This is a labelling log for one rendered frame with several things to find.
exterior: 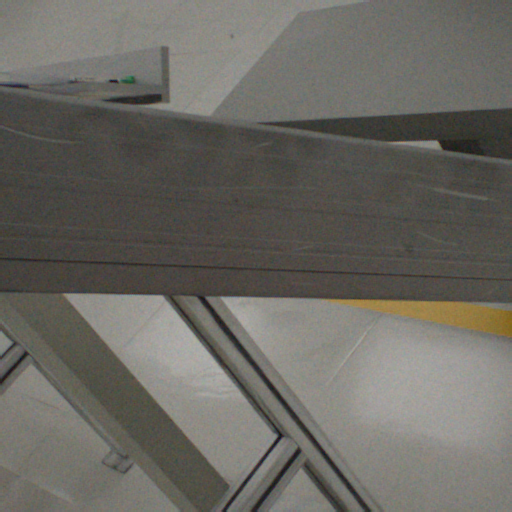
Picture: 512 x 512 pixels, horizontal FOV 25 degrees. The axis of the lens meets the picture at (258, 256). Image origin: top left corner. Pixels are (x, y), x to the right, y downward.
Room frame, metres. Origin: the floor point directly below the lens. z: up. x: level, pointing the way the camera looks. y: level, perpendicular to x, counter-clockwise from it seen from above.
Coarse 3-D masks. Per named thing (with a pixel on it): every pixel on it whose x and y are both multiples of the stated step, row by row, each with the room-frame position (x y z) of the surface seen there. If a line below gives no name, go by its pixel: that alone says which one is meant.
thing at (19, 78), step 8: (0, 72) 1.22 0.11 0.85; (8, 72) 1.23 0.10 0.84; (0, 80) 1.22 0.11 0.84; (8, 80) 1.22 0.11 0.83; (16, 80) 1.23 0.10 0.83; (24, 80) 1.23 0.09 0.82; (32, 80) 1.24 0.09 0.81; (40, 80) 1.24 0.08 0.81; (48, 80) 1.24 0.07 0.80; (56, 80) 1.25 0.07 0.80; (64, 80) 1.25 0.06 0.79; (120, 80) 1.28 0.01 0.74; (128, 80) 1.29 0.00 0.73
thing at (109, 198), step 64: (0, 128) 0.33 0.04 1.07; (64, 128) 0.34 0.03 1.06; (128, 128) 0.35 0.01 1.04; (192, 128) 0.36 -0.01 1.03; (256, 128) 0.36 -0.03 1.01; (0, 192) 0.33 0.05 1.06; (64, 192) 0.33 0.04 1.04; (128, 192) 0.34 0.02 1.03; (192, 192) 0.35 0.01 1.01; (256, 192) 0.36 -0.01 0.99; (320, 192) 0.37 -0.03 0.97; (384, 192) 0.38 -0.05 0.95; (448, 192) 0.39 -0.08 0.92; (0, 256) 0.32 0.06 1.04; (64, 256) 0.33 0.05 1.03; (128, 256) 0.33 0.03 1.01; (192, 256) 0.34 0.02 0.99; (256, 256) 0.35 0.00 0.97; (320, 256) 0.36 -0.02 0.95; (384, 256) 0.37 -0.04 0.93; (448, 256) 0.38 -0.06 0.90
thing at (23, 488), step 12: (0, 468) 0.93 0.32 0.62; (0, 480) 0.91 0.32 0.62; (12, 480) 0.90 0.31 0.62; (24, 480) 0.89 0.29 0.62; (0, 492) 0.89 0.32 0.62; (12, 492) 0.88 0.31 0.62; (24, 492) 0.87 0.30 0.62; (36, 492) 0.86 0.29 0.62; (48, 492) 0.85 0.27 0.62; (0, 504) 0.88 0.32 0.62; (12, 504) 0.87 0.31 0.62; (24, 504) 0.85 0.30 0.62; (36, 504) 0.84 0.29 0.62; (48, 504) 0.83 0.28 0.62; (60, 504) 0.82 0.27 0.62
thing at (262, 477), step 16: (272, 432) 1.12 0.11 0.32; (272, 448) 1.10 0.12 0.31; (288, 448) 1.08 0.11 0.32; (256, 464) 1.09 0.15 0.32; (272, 464) 1.07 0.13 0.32; (288, 464) 1.08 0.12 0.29; (240, 480) 1.08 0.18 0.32; (256, 480) 1.06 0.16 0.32; (272, 480) 1.06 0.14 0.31; (288, 480) 1.07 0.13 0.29; (224, 496) 1.07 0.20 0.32; (240, 496) 1.06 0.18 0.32; (256, 496) 1.05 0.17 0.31; (272, 496) 1.06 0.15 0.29
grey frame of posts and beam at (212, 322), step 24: (192, 312) 1.09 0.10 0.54; (216, 312) 1.10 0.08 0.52; (216, 336) 1.09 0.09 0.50; (240, 336) 1.10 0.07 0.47; (216, 360) 1.12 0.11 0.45; (240, 360) 1.09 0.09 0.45; (264, 360) 1.10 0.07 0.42; (240, 384) 1.11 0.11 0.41; (264, 384) 1.09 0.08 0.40; (264, 408) 1.09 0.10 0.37; (288, 408) 1.10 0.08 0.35; (288, 432) 1.09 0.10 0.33; (312, 432) 1.10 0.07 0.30; (312, 456) 1.09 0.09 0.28; (336, 456) 1.10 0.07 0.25; (312, 480) 1.12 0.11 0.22; (336, 480) 1.09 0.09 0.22; (360, 480) 1.10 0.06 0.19; (336, 504) 1.11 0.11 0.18; (360, 504) 1.10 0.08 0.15
